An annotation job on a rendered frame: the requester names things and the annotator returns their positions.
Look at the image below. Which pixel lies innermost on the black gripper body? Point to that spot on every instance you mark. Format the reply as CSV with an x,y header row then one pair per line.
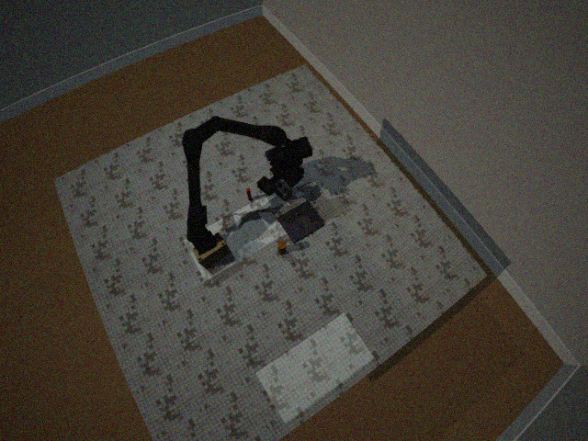
x,y
268,185

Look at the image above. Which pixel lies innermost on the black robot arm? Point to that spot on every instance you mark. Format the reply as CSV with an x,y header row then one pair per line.
x,y
197,234

